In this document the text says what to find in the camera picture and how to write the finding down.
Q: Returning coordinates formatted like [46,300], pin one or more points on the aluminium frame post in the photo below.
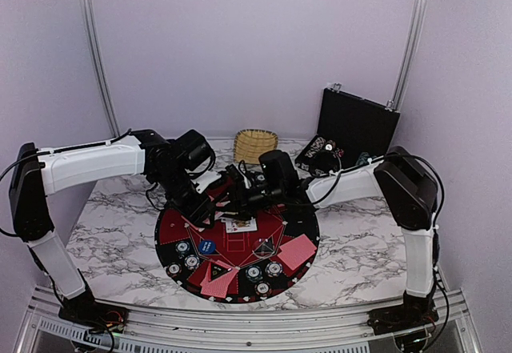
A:
[412,42]
[96,58]

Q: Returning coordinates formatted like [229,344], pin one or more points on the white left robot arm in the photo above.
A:
[182,167]

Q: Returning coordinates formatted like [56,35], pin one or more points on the green chips in case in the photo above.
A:
[364,159]

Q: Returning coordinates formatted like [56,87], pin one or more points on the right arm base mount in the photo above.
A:
[402,321]

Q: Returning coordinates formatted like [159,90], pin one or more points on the aluminium front rail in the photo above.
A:
[323,329]

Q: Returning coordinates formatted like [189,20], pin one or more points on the right aluminium frame post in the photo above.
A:
[412,42]

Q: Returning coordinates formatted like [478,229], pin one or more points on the jack of hearts card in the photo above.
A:
[236,226]

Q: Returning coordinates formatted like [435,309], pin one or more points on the clear round dealer button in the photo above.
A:
[263,248]

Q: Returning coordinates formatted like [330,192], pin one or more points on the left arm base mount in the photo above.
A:
[101,320]

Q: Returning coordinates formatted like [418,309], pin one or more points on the blue small blind button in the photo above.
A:
[207,247]

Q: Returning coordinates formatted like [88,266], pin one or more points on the woven bamboo tray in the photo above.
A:
[250,144]

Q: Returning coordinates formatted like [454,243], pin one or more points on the black poker chip case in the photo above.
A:
[353,124]

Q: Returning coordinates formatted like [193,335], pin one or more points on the red black chip stack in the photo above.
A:
[262,289]
[173,270]

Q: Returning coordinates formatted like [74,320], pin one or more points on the black triangular all-in marker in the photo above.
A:
[217,269]

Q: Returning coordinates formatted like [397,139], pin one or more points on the red playing card deck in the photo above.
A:
[200,211]

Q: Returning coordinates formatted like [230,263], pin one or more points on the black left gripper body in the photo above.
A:
[198,211]

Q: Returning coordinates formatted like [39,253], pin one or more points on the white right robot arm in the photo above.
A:
[410,185]

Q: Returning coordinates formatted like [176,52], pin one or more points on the dealt red card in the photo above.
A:
[219,276]
[294,255]
[218,287]
[302,239]

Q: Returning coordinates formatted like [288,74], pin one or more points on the green blue chip stack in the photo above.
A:
[182,248]
[253,274]

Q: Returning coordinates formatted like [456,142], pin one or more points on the blue white chips in case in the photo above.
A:
[314,146]

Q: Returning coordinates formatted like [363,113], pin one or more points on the round red black poker mat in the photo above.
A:
[279,222]

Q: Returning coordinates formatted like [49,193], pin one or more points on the left aluminium frame post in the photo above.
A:
[96,58]

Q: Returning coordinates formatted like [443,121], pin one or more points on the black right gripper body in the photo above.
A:
[251,203]

